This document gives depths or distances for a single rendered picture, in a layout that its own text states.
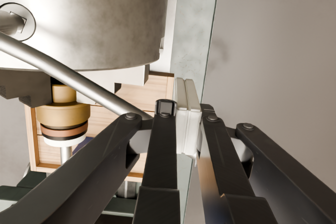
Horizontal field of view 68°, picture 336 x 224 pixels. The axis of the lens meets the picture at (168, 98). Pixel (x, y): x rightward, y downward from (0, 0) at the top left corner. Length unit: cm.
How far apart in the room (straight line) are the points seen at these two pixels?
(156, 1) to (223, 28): 118
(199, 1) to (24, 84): 68
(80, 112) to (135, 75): 11
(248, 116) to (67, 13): 147
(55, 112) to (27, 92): 5
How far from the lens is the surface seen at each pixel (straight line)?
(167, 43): 60
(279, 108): 169
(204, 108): 17
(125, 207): 78
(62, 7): 26
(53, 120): 42
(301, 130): 181
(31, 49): 20
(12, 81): 38
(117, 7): 28
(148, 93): 61
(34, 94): 40
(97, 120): 67
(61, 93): 41
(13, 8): 27
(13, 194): 88
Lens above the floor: 146
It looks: 71 degrees down
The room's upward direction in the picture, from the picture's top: 173 degrees counter-clockwise
